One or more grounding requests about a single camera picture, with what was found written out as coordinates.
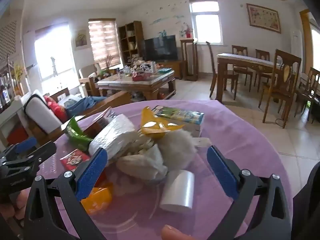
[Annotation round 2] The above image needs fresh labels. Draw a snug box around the beige armchair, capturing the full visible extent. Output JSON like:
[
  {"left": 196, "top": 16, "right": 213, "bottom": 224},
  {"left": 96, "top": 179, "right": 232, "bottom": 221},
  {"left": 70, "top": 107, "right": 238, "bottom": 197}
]
[{"left": 78, "top": 63, "right": 103, "bottom": 97}]

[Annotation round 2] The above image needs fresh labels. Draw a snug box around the red flower vase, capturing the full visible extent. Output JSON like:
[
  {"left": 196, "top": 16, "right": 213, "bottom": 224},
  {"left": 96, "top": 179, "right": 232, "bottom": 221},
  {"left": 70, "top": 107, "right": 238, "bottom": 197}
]
[{"left": 179, "top": 22, "right": 194, "bottom": 39}]

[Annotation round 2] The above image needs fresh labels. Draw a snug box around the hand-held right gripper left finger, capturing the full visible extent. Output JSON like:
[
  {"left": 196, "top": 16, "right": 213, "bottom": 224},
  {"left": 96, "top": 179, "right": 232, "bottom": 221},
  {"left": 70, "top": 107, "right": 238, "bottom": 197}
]
[{"left": 24, "top": 147, "right": 108, "bottom": 240}]

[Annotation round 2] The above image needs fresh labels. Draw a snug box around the green wrapper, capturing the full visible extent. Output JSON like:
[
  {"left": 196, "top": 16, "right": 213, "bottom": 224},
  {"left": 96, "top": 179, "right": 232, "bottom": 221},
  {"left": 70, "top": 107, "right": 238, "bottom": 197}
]
[{"left": 64, "top": 116, "right": 93, "bottom": 152}]

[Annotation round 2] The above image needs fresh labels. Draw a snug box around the white tissue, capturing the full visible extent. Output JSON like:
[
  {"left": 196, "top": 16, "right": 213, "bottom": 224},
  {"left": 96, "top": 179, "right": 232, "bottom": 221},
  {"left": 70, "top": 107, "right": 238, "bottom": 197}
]
[{"left": 116, "top": 144, "right": 168, "bottom": 180}]

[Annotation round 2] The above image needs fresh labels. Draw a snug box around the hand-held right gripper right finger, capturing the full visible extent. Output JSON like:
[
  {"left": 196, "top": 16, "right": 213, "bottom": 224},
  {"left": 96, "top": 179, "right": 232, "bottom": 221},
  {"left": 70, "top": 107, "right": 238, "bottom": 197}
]
[{"left": 207, "top": 145, "right": 292, "bottom": 240}]

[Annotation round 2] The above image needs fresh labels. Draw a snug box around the wooden bookshelf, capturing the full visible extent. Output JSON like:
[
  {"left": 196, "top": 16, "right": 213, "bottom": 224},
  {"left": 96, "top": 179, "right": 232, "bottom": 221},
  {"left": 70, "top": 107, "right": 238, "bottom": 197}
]
[{"left": 118, "top": 21, "right": 145, "bottom": 65}]

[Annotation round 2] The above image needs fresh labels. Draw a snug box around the person's right hand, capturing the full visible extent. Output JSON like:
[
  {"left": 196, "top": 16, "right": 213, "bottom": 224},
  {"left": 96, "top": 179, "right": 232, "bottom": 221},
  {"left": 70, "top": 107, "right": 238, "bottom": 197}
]
[{"left": 161, "top": 224, "right": 198, "bottom": 240}]

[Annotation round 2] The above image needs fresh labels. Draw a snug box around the white tissue pack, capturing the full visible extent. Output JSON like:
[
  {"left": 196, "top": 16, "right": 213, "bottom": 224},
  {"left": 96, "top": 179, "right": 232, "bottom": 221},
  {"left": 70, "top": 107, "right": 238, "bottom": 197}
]
[{"left": 89, "top": 114, "right": 139, "bottom": 160}]

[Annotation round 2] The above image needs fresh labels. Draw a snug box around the blue cloth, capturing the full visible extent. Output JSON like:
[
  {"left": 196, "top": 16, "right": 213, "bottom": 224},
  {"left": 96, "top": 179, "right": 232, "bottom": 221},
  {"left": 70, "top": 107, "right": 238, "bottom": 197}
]
[{"left": 66, "top": 96, "right": 105, "bottom": 117}]

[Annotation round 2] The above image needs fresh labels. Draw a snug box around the small framed picture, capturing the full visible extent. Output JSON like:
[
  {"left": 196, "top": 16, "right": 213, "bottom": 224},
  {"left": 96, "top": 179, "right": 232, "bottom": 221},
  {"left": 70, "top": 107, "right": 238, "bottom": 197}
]
[{"left": 75, "top": 29, "right": 88, "bottom": 48}]

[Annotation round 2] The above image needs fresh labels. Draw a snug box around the wooden sofa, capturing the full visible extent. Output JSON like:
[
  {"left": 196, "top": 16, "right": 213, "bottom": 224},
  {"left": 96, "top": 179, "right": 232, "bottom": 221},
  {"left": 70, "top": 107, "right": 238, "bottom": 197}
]
[{"left": 22, "top": 87, "right": 132, "bottom": 145}]

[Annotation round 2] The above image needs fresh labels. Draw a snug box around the small red packet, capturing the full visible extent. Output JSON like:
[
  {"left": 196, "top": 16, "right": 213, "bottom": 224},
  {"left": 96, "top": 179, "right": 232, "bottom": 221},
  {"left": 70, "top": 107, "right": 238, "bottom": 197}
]
[{"left": 60, "top": 149, "right": 91, "bottom": 172}]

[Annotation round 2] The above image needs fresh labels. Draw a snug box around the wooden dining table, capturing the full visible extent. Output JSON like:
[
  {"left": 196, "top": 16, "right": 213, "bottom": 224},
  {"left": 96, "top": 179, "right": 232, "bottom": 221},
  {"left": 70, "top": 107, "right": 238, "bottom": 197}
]
[{"left": 216, "top": 52, "right": 283, "bottom": 103}]

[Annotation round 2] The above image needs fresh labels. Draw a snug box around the pile of small household items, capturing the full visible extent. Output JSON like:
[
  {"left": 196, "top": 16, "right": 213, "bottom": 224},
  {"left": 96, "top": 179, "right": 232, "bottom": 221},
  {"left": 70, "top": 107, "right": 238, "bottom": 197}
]
[{"left": 116, "top": 60, "right": 160, "bottom": 77}]

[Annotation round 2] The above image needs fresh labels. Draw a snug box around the large framed floral picture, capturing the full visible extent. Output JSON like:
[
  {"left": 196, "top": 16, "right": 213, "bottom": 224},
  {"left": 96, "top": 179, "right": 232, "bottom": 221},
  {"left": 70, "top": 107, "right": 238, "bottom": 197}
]
[{"left": 246, "top": 3, "right": 282, "bottom": 34}]

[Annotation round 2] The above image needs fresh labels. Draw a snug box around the purple tablecloth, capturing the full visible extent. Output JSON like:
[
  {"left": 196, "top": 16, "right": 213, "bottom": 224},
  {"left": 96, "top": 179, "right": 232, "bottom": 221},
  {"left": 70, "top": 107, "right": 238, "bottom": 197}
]
[{"left": 37, "top": 100, "right": 294, "bottom": 240}]

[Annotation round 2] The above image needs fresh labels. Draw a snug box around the white framed window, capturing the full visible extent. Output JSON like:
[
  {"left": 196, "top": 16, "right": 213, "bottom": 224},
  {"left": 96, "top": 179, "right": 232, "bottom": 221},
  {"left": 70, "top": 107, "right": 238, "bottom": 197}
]
[{"left": 189, "top": 0, "right": 223, "bottom": 44}]

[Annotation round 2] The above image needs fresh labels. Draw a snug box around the orange wrapper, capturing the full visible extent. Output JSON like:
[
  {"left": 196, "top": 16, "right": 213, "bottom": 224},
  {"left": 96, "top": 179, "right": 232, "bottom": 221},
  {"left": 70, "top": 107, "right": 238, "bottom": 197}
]
[{"left": 80, "top": 182, "right": 113, "bottom": 215}]

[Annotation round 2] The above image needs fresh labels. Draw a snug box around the yellow plastic wrapper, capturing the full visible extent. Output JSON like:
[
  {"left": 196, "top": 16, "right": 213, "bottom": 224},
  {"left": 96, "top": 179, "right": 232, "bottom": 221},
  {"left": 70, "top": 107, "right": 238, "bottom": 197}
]
[{"left": 140, "top": 106, "right": 185, "bottom": 139}]

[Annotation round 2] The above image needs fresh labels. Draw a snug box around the white standing air conditioner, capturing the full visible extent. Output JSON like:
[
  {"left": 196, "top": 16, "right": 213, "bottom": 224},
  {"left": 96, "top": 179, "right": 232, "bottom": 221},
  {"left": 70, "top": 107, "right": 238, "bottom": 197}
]
[{"left": 291, "top": 31, "right": 302, "bottom": 63}]

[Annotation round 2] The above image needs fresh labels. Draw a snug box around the wooden door frame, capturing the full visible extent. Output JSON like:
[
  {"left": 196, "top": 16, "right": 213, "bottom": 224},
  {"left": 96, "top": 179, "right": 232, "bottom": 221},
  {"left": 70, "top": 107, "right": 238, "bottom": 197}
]
[{"left": 299, "top": 9, "right": 320, "bottom": 74}]

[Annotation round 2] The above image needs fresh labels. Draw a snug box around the wooden television cabinet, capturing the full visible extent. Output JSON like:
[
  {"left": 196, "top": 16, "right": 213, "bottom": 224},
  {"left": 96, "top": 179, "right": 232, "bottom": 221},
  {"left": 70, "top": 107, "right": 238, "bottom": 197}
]
[{"left": 155, "top": 60, "right": 183, "bottom": 79}]

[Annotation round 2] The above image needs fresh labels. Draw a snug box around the tall wooden plant stand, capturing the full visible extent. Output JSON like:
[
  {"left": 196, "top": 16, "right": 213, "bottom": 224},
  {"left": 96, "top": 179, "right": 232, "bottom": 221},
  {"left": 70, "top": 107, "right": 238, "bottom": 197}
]
[{"left": 180, "top": 38, "right": 199, "bottom": 82}]

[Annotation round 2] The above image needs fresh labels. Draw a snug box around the person's left hand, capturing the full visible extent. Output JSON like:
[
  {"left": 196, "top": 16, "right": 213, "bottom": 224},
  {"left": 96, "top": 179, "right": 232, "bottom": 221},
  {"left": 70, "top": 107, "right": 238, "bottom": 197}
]
[{"left": 0, "top": 189, "right": 30, "bottom": 230}]

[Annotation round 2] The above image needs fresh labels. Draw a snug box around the red cushion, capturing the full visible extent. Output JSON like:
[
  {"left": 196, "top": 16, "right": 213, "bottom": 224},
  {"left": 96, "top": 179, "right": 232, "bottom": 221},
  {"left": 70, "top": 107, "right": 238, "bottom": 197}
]
[{"left": 44, "top": 95, "right": 69, "bottom": 122}]

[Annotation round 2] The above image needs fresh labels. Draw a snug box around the wooden coffee table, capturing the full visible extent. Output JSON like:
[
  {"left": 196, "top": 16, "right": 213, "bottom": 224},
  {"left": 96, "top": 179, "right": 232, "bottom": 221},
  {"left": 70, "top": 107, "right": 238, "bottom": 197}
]
[{"left": 97, "top": 69, "right": 177, "bottom": 100}]

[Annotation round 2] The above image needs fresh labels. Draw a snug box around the red basket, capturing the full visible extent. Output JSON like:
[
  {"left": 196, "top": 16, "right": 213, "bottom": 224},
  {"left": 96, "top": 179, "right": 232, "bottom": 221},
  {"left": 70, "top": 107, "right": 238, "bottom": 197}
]
[{"left": 132, "top": 73, "right": 152, "bottom": 82}]

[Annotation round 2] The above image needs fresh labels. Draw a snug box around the printed tissue box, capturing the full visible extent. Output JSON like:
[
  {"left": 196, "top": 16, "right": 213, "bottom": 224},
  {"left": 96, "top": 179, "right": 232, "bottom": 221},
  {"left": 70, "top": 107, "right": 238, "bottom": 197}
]
[{"left": 152, "top": 106, "right": 205, "bottom": 138}]

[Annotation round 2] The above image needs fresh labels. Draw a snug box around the striped window blind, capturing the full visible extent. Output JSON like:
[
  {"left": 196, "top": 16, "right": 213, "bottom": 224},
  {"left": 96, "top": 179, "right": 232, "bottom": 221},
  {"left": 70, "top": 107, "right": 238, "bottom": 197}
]
[{"left": 88, "top": 18, "right": 121, "bottom": 67}]

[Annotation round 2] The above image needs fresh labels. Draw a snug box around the grey fluffy ball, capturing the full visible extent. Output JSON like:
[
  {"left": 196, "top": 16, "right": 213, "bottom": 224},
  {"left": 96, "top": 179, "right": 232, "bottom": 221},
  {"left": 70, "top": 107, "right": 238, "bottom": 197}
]
[{"left": 157, "top": 129, "right": 198, "bottom": 170}]

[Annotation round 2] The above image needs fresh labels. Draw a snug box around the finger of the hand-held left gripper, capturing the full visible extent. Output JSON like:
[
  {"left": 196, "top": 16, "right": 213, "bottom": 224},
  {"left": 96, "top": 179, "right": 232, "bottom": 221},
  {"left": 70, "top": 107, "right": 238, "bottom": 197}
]
[
  {"left": 2, "top": 141, "right": 57, "bottom": 174},
  {"left": 0, "top": 137, "right": 38, "bottom": 160}
]

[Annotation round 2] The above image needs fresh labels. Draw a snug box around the black television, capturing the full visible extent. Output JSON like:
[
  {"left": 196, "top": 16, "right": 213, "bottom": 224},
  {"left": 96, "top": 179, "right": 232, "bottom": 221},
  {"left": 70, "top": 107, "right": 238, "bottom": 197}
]
[{"left": 144, "top": 35, "right": 178, "bottom": 62}]

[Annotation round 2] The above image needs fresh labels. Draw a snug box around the bright balcony window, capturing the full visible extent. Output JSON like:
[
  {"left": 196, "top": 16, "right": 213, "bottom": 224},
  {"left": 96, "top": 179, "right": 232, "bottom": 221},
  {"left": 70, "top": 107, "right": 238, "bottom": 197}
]
[{"left": 34, "top": 22, "right": 77, "bottom": 88}]

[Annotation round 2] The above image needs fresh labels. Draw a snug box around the white plastic cap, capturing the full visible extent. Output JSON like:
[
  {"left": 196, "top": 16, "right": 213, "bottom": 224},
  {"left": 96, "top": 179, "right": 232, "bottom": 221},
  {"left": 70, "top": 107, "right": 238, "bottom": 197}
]
[{"left": 159, "top": 169, "right": 195, "bottom": 213}]

